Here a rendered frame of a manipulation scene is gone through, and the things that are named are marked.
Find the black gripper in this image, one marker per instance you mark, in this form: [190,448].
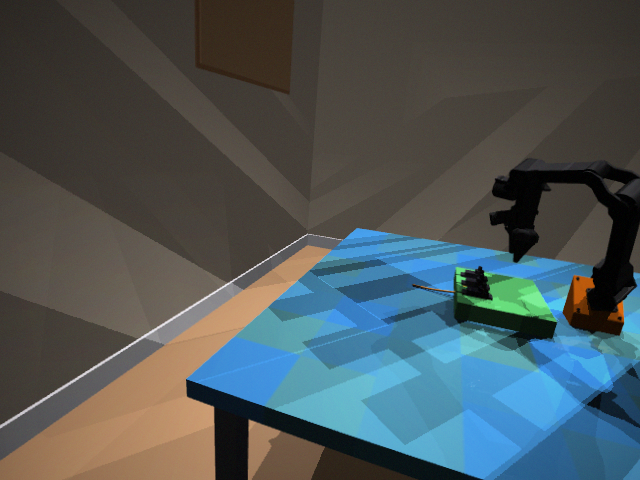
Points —
[522,236]

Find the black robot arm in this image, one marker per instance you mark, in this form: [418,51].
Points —
[613,276]

